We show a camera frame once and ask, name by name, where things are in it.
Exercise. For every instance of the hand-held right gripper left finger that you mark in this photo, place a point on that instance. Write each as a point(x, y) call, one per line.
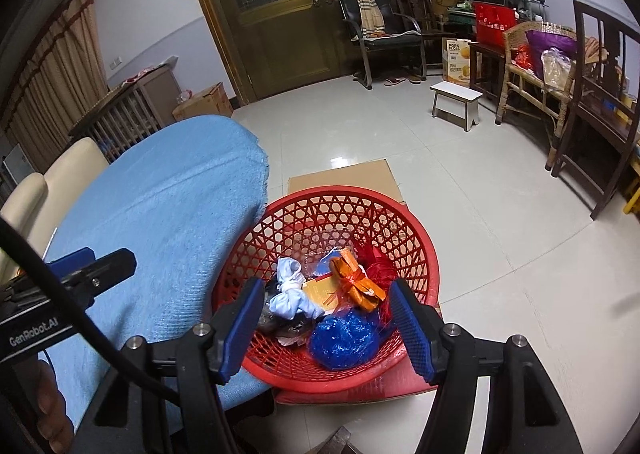
point(240, 331)

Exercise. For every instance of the red plastic bag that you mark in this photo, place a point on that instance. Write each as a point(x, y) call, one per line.
point(377, 274)

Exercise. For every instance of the black metal chair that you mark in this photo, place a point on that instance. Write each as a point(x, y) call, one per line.
point(395, 41)

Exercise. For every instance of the yellow printed box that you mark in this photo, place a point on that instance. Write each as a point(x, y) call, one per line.
point(457, 63)

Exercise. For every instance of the cream leather sofa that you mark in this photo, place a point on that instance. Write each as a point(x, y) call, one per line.
point(55, 178)

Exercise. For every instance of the small white stool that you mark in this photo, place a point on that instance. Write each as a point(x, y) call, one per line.
point(457, 96)

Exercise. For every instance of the blue plastic bag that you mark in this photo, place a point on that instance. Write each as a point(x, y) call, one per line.
point(345, 341)

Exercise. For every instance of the brown cardboard box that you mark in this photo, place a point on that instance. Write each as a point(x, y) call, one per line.
point(205, 103)

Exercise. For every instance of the clear plastic bag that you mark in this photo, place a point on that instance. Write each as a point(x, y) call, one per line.
point(557, 66)

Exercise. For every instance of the flat cardboard sheet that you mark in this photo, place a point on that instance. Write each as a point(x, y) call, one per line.
point(345, 176)

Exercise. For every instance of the red plastic basket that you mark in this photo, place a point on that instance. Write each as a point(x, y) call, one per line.
point(310, 214)

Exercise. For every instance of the wooden slatted crib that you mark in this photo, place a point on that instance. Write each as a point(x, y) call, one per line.
point(130, 108)

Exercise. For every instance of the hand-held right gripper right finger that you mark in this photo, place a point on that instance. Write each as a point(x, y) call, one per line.
point(410, 329)

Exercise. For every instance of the wooden double door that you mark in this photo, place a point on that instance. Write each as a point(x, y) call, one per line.
point(280, 33)

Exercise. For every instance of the person's left hand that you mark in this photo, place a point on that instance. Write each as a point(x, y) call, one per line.
point(55, 409)

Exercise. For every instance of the beige curtain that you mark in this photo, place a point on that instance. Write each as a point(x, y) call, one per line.
point(55, 73)

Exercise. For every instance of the wicker chair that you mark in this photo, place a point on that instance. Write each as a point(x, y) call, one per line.
point(520, 93)

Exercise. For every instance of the dark wooden armchair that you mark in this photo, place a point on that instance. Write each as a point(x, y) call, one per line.
point(425, 13)

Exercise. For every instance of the orange wrapper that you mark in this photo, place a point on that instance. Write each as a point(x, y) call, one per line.
point(355, 284)

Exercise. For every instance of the red gift bag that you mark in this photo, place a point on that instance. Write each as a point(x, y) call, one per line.
point(495, 26)

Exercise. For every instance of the pair of slippers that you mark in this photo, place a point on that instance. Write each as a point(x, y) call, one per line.
point(402, 79)

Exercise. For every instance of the striped beige scarf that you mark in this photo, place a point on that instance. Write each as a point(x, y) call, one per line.
point(370, 13)

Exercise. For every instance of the tall dark wooden chair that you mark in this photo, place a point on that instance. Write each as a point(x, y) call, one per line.
point(590, 123)

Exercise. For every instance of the light blue knotted cloth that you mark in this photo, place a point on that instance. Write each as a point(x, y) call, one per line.
point(292, 294)

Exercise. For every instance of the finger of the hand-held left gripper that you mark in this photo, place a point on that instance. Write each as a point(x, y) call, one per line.
point(70, 261)
point(107, 269)

